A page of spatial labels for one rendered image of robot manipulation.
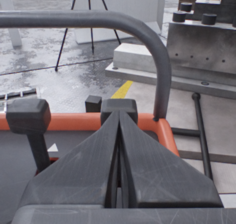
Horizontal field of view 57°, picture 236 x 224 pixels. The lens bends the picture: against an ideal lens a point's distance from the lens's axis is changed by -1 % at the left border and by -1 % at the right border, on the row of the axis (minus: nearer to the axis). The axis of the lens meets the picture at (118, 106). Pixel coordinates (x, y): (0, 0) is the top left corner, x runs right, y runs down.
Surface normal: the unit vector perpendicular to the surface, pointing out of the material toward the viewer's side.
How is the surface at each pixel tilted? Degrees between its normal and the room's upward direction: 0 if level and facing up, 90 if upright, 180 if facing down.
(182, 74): 90
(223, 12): 90
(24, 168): 0
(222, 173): 0
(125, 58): 71
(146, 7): 90
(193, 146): 0
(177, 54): 90
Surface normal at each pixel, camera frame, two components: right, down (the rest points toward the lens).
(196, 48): -0.36, 0.52
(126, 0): 0.36, 0.52
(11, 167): 0.00, -0.83
